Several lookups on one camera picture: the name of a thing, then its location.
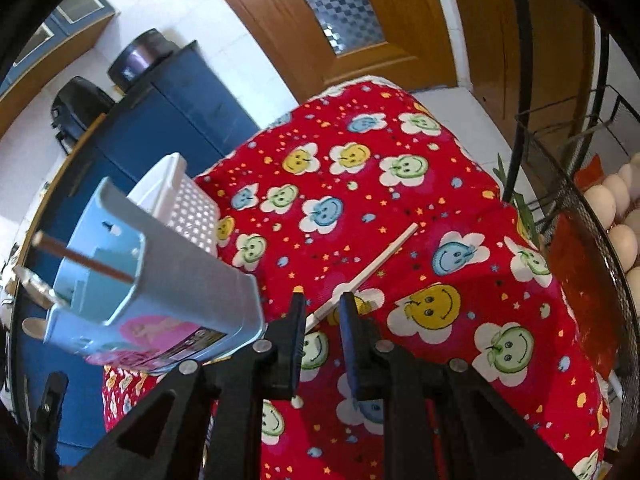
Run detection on white chopstick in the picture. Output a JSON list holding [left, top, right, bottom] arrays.
[[306, 223, 420, 326]]

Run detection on pale spoon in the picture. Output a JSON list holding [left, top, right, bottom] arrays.
[[21, 316, 52, 339]]

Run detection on blue kitchen counter cabinet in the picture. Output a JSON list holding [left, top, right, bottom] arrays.
[[0, 40, 261, 461]]

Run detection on blue wall cabinet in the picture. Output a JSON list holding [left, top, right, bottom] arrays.
[[0, 0, 116, 136]]

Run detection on red smiley flower tablecloth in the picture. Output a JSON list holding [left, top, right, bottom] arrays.
[[102, 79, 613, 480]]

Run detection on light blue plastic utensil box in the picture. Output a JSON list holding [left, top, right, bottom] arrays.
[[44, 176, 268, 376]]

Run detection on wooden door with glass pane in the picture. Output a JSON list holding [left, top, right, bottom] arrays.
[[192, 0, 458, 106]]

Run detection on black metal mesh rack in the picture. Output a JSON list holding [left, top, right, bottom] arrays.
[[502, 0, 640, 461]]

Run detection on black air fryer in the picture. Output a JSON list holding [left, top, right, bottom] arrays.
[[50, 76, 116, 153]]

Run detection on brown wooden chopstick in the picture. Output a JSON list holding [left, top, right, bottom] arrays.
[[32, 231, 136, 282]]

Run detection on dark rice cooker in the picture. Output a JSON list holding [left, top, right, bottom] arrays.
[[107, 30, 178, 88]]

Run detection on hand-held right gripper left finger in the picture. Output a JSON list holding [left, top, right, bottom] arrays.
[[62, 292, 308, 480]]

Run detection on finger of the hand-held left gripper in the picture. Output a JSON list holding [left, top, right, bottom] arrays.
[[27, 371, 69, 478]]

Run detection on white perforated plastic basket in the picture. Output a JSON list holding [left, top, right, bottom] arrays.
[[125, 152, 221, 256]]

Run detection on pile of eggs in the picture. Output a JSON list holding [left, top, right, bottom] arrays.
[[582, 152, 640, 321]]

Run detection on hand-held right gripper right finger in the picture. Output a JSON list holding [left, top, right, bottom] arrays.
[[339, 292, 578, 480]]

